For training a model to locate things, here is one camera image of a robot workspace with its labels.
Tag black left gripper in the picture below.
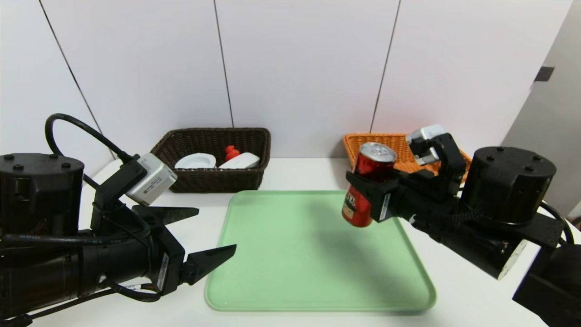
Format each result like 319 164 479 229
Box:
77 205 237 298

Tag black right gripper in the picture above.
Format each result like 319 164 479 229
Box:
345 169 433 223

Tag red cola can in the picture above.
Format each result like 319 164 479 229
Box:
342 142 397 228

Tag white round vented container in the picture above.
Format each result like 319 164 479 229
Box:
175 153 217 170

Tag white rectangular deli case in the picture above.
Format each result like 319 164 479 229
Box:
219 153 261 169

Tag orange wicker basket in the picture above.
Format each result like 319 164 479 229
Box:
343 133 473 182

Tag dark brown wicker basket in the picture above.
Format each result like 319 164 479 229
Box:
150 128 271 193

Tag green plastic tray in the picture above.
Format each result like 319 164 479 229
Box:
205 190 437 312

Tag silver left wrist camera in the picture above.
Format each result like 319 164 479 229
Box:
126 153 177 206

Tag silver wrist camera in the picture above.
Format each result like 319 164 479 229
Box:
405 124 448 166
126 153 177 206

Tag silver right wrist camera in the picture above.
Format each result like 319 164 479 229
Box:
405 124 448 166

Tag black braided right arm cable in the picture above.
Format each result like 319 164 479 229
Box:
436 204 500 228

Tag black left camera cable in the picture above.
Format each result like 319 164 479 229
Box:
45 114 137 164

